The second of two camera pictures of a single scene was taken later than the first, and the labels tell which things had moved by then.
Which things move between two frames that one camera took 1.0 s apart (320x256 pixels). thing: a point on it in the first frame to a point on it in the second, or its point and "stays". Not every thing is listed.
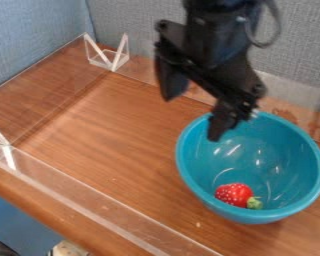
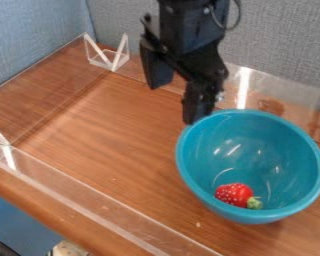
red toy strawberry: (238, 194) stays
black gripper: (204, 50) to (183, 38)
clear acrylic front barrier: (96, 202) stays
